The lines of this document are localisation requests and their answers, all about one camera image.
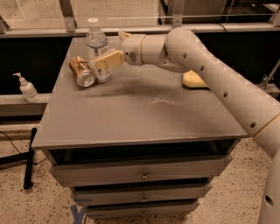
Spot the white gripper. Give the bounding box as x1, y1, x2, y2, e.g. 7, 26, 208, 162
94, 31, 145, 69

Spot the clear blue-label plastic bottle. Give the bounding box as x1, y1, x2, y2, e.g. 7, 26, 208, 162
86, 17, 112, 83

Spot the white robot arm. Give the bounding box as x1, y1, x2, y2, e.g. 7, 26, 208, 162
91, 27, 280, 224

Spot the orange soda can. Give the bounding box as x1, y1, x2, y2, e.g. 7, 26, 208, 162
69, 56, 95, 88

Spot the white pump dispenser bottle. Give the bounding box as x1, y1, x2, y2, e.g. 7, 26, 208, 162
13, 73, 40, 103

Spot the grey metal railing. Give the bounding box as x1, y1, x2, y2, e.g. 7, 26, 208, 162
0, 0, 280, 38

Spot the yellow sponge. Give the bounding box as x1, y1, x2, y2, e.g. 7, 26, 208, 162
182, 70, 207, 88

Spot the grey drawer cabinet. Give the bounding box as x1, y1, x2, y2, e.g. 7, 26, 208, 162
31, 34, 249, 221

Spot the top grey drawer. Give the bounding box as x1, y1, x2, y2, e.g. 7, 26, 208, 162
50, 154, 232, 187

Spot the grey drawer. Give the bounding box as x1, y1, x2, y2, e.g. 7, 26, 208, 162
72, 183, 212, 206
50, 154, 232, 187
86, 199, 199, 219

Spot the middle grey drawer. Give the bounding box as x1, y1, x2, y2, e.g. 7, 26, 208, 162
72, 183, 212, 206

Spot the black stick tool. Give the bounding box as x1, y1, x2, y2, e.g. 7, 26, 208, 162
24, 128, 37, 190

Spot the bottom grey drawer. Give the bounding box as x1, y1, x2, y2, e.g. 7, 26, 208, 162
86, 199, 199, 219

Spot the black floor cable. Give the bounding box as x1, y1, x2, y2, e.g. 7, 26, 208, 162
0, 129, 47, 165

